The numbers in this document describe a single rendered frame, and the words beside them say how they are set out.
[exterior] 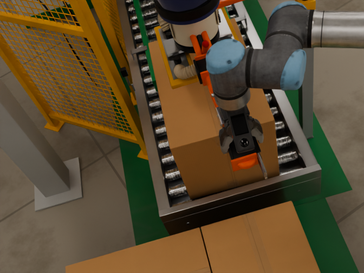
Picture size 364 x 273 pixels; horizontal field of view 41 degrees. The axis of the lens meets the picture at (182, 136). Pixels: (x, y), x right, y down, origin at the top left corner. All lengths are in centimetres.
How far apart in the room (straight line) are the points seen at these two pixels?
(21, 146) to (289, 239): 145
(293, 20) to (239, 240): 109
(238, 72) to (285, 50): 11
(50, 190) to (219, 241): 132
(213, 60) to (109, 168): 201
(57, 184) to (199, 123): 135
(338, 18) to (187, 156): 90
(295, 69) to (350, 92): 206
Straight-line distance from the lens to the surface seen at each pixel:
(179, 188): 217
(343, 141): 291
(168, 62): 182
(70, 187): 304
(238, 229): 204
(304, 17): 119
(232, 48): 112
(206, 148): 184
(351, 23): 118
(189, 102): 191
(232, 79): 111
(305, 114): 272
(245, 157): 134
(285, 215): 206
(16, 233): 307
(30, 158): 276
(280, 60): 109
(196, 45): 168
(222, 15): 194
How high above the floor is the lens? 239
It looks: 52 degrees down
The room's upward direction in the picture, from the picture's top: 20 degrees counter-clockwise
